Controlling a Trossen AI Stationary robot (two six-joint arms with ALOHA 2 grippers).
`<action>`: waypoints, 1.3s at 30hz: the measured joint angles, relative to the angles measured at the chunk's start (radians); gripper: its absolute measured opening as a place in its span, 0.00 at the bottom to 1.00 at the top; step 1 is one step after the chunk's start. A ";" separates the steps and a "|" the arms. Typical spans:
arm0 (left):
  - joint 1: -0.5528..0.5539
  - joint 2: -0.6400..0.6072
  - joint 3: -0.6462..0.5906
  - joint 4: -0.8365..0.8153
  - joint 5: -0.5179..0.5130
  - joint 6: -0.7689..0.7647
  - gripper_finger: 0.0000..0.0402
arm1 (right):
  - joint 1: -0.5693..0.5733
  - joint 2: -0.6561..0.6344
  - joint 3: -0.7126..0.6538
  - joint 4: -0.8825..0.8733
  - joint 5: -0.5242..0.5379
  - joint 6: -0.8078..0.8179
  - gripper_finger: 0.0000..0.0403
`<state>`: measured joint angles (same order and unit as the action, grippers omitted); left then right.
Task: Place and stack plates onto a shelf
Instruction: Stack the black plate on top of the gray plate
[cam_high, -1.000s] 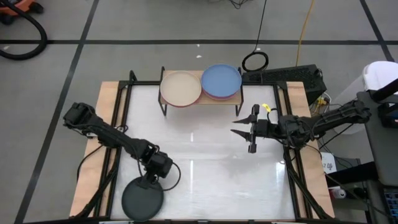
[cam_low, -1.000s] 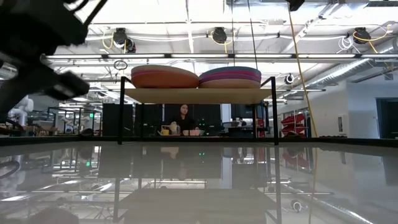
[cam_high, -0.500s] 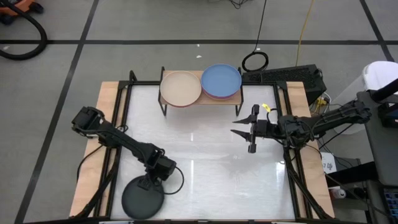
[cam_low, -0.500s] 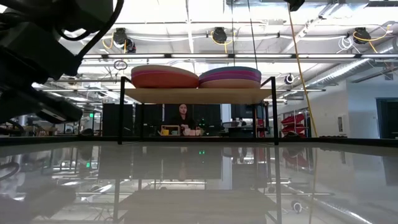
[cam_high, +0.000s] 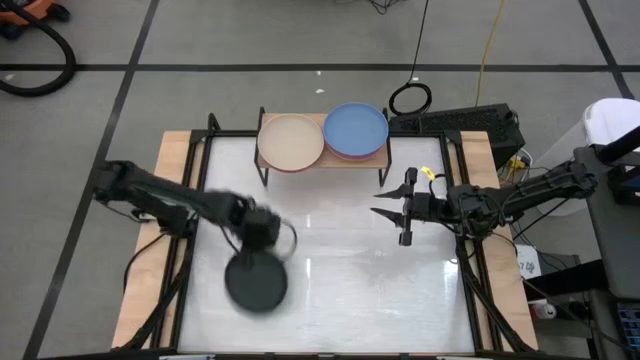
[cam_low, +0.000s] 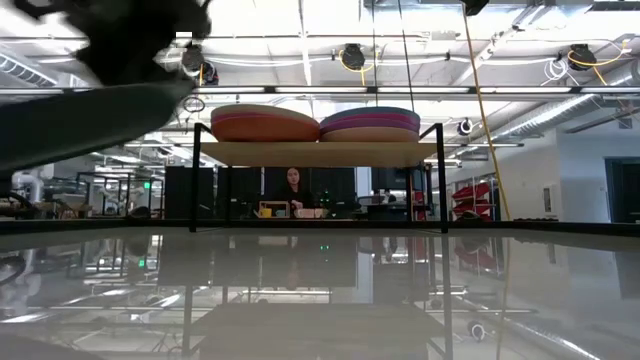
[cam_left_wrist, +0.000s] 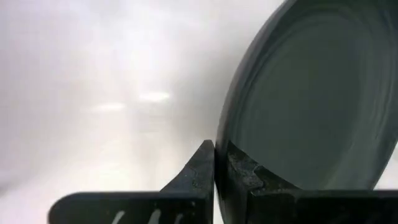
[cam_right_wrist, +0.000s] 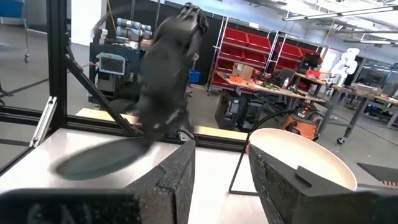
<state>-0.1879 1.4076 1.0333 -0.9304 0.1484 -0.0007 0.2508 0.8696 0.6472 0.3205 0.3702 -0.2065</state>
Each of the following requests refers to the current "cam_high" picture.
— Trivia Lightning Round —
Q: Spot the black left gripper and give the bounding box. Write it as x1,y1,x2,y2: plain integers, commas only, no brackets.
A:
234,199,284,264

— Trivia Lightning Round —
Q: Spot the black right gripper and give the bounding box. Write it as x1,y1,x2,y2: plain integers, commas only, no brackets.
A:
370,167,449,248

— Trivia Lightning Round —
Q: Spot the black plate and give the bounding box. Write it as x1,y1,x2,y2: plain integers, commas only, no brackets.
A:
223,249,290,315

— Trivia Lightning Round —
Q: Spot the magenta plate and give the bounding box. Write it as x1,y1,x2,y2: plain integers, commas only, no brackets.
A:
324,139,387,160

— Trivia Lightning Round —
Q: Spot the blue plate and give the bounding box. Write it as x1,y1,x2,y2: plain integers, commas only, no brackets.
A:
322,102,390,157

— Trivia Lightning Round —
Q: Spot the beige plate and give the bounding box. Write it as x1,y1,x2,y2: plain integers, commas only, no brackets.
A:
257,113,325,172

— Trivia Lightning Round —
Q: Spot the wooden shelf with black legs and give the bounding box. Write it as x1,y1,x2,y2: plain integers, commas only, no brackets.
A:
253,106,393,189

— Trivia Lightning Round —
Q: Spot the white table mat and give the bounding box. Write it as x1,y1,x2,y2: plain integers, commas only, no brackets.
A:
177,135,476,354

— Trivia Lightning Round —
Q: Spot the black computer case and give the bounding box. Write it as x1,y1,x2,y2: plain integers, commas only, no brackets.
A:
389,103,526,170

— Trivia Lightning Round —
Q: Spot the white paper sheet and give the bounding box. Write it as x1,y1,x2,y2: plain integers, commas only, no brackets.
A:
514,244,542,279

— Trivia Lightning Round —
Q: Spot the white bottle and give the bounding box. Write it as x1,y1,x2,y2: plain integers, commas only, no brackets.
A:
532,301,557,321

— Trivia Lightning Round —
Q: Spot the grey desk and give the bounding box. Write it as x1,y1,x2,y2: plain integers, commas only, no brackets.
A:
573,144,640,301

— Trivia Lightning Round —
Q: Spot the white bin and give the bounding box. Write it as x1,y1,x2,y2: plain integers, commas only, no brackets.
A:
582,97,640,149

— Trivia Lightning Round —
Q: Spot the keyboard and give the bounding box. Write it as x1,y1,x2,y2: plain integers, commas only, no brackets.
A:
615,302,640,360

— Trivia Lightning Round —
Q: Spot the red vacuum cleaner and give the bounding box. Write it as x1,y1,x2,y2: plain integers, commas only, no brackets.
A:
0,0,71,40

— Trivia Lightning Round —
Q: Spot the black coiled floor cable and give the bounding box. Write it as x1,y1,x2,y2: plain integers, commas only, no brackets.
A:
388,0,434,117

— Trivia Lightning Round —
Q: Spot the black metal table frame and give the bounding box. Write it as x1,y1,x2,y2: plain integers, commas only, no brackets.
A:
114,112,539,360

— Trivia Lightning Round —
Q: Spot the yellow floor cable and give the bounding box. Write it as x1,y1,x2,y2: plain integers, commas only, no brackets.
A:
474,0,514,107

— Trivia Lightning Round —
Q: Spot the black cable bundle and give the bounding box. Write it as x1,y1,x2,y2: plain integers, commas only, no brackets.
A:
367,0,401,15

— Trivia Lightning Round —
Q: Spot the dark desk clamp mount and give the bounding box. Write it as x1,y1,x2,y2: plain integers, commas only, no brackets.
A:
594,127,640,206

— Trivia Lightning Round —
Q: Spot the black vacuum hose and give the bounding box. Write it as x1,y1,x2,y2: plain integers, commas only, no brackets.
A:
0,0,78,98

